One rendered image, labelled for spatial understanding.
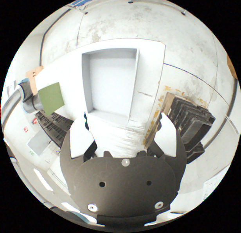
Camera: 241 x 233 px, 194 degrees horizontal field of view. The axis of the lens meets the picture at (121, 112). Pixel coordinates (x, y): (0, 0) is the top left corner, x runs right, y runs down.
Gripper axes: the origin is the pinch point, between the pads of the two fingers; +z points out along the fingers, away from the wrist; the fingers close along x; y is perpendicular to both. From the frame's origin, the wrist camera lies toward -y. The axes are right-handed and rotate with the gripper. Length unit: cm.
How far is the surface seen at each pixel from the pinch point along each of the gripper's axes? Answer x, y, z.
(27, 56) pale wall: -329, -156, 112
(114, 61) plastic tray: -2.9, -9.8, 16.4
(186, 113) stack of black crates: 51, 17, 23
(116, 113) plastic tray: -2.4, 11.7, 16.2
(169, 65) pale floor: 58, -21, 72
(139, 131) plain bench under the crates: 9.5, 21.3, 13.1
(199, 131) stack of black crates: 77, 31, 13
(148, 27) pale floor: 32, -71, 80
